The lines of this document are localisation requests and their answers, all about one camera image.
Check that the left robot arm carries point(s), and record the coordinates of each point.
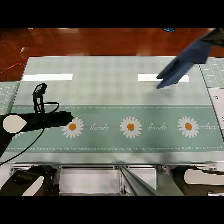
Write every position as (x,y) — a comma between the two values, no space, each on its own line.
(33,121)

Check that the blue shirt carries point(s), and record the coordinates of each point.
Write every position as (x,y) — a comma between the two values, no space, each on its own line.
(181,65)

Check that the white printed garment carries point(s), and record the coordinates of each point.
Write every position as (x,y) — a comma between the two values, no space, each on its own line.
(218,110)

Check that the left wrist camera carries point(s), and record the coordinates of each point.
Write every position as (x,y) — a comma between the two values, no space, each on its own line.
(39,96)

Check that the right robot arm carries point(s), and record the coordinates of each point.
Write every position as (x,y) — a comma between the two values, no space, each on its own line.
(203,176)

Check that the silver frame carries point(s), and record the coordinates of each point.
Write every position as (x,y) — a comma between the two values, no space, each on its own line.
(140,185)

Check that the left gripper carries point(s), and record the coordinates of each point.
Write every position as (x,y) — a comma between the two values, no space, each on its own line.
(61,119)

